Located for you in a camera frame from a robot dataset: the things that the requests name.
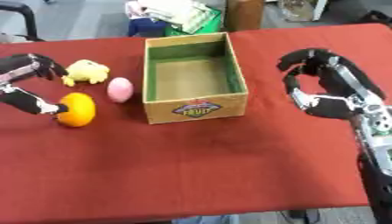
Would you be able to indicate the green bag with white cloth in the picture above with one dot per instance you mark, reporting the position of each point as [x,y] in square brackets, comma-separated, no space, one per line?
[191,16]

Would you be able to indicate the black chair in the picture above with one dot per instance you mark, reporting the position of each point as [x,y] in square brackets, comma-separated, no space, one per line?
[23,17]

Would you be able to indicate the tan cardboard box green inside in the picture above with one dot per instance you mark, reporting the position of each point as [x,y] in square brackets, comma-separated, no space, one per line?
[193,77]

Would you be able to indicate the pink toy egg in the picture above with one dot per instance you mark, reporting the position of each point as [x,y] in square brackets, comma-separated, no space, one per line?
[120,89]

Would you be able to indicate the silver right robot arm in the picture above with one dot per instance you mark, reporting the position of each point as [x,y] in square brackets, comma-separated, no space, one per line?
[376,157]

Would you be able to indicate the yellow soft toy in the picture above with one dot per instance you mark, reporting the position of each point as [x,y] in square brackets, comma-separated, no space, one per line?
[86,72]

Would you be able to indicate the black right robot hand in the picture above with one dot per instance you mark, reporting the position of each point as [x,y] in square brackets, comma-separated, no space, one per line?
[331,81]

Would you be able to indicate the orange toy fruit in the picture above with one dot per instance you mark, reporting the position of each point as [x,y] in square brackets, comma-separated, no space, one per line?
[77,109]

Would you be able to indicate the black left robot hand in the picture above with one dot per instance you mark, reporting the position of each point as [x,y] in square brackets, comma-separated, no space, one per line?
[23,100]

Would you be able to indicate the blue and pink bag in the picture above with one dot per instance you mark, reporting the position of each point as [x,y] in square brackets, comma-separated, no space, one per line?
[144,23]

